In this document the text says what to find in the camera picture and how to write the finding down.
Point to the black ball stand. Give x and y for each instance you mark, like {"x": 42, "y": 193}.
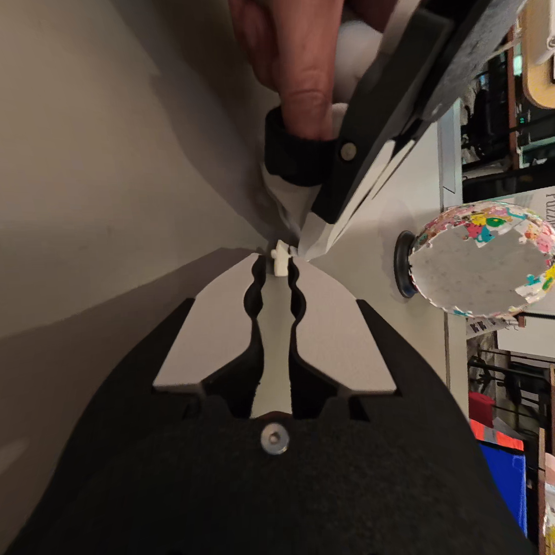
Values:
{"x": 401, "y": 264}

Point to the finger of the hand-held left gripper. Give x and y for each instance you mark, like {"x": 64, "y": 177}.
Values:
{"x": 347, "y": 208}
{"x": 381, "y": 193}

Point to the person's left hand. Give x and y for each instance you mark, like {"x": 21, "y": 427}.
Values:
{"x": 299, "y": 65}

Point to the pale wooden board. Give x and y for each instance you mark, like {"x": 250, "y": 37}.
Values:
{"x": 537, "y": 82}

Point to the blue plastic bin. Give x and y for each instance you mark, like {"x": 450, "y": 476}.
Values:
{"x": 503, "y": 485}

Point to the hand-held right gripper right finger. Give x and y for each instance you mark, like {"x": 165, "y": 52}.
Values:
{"x": 342, "y": 342}

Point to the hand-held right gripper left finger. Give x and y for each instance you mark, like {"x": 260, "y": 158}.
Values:
{"x": 208, "y": 338}

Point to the red storage box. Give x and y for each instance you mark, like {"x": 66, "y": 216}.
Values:
{"x": 479, "y": 407}

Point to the colourful puzzle ball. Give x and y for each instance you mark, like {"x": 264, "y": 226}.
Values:
{"x": 472, "y": 269}

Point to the puzzle box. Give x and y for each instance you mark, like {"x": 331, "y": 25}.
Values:
{"x": 533, "y": 342}

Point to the orange traffic cone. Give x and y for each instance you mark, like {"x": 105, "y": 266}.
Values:
{"x": 498, "y": 435}

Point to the white puzzle piece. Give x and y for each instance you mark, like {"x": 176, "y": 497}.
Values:
{"x": 279, "y": 264}

